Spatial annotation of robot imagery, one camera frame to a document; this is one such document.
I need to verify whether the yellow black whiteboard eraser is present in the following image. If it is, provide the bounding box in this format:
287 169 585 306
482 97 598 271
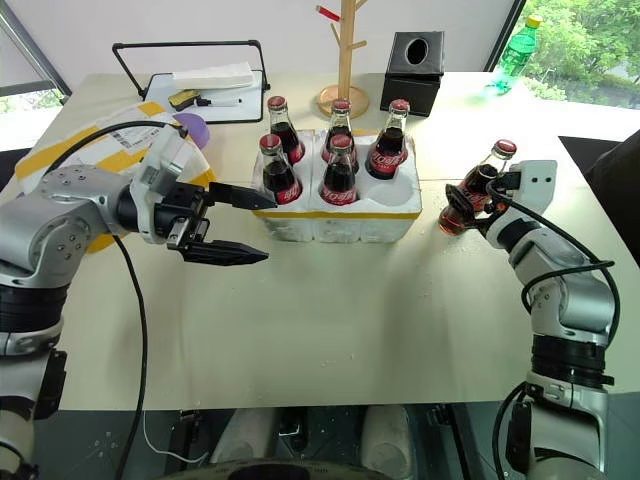
166 89 199 110

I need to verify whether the black window frame bar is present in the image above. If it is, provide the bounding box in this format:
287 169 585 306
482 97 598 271
0 3 72 107

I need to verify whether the purple round disc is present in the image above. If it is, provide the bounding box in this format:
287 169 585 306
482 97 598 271
173 113 212 150

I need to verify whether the thin white cable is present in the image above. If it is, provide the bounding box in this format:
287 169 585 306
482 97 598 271
141 409 212 465

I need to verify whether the white foam crate yellow tape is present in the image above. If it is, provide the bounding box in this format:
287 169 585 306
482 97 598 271
250 127 424 245

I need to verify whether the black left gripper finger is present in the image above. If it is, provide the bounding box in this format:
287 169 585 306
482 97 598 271
181 239 270 267
208 181 279 212

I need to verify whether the black leather tissue box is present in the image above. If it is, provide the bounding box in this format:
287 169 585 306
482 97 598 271
379 30 447 119

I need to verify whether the small whiteboard black frame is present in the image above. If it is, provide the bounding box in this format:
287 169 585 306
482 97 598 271
111 41 270 125

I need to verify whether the white folded paper stack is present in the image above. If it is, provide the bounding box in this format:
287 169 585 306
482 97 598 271
171 61 257 92

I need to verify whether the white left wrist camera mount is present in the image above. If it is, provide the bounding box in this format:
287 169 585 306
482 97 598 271
130 127 195 246

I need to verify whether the dark rounded shape under table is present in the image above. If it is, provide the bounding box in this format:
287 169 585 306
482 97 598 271
168 451 432 480

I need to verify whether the yellow taped cardboard box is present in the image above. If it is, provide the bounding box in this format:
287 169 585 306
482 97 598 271
13 99 217 256

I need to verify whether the green plastic bottle yellow cap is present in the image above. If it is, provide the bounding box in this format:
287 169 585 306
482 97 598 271
486 14 545 97

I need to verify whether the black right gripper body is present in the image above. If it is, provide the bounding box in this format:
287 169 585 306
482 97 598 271
474 169 522 222

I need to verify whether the wooden tree stand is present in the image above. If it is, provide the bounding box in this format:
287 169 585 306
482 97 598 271
314 0 372 120

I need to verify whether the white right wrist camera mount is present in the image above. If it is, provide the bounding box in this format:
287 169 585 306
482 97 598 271
498 159 559 222

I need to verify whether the glass cola bottle red cap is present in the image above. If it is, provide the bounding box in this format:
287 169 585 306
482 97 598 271
319 133 360 207
266 95 307 167
364 98 413 182
257 133 304 207
438 139 519 236
325 98 361 174

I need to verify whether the black seat beside table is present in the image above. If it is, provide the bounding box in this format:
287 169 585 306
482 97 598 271
556 127 640 222

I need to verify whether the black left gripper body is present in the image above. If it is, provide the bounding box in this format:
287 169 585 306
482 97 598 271
153 182 214 253

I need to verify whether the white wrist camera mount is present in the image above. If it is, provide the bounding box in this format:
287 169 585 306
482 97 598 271
498 159 559 222
130 127 195 246

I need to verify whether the white rounded shape under table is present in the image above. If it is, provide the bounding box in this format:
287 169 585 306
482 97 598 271
358 404 417 477
208 406 282 467

